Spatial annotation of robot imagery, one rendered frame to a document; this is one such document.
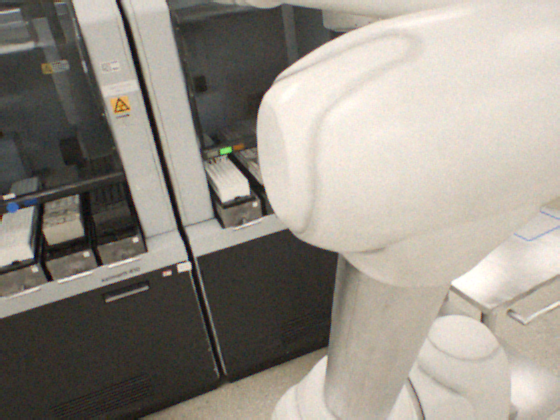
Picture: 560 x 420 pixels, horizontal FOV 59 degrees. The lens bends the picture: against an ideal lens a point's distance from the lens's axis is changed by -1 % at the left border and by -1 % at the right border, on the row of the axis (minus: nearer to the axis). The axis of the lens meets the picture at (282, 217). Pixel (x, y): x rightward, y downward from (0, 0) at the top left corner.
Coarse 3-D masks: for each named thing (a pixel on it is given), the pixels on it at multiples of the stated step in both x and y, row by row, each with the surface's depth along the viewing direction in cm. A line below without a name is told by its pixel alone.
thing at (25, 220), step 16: (32, 208) 170; (0, 224) 162; (16, 224) 161; (32, 224) 161; (0, 240) 152; (16, 240) 150; (32, 240) 161; (0, 256) 146; (16, 256) 148; (32, 256) 150
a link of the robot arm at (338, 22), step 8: (328, 16) 80; (336, 16) 79; (344, 16) 78; (352, 16) 78; (360, 16) 78; (328, 24) 80; (336, 24) 79; (344, 24) 79; (352, 24) 79; (360, 24) 79; (368, 24) 82
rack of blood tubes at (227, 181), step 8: (216, 160) 187; (208, 168) 181; (216, 168) 180; (224, 168) 179; (232, 168) 179; (216, 176) 174; (224, 176) 172; (232, 176) 172; (240, 176) 171; (216, 184) 167; (224, 184) 166; (232, 184) 165; (240, 184) 165; (216, 192) 171; (224, 192) 164; (232, 192) 165; (240, 192) 166; (248, 192) 168; (224, 200) 165
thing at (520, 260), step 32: (544, 224) 128; (512, 256) 118; (544, 256) 116; (480, 288) 109; (512, 288) 108; (480, 320) 107; (512, 352) 161; (512, 384) 150; (544, 384) 149; (544, 416) 140
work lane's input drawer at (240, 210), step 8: (208, 184) 180; (216, 200) 170; (232, 200) 165; (240, 200) 165; (248, 200) 165; (256, 200) 166; (216, 208) 171; (224, 208) 163; (232, 208) 164; (240, 208) 165; (248, 208) 166; (256, 208) 167; (224, 216) 164; (232, 216) 165; (240, 216) 166; (248, 216) 167; (256, 216) 168; (224, 224) 165; (232, 224) 166; (248, 224) 163
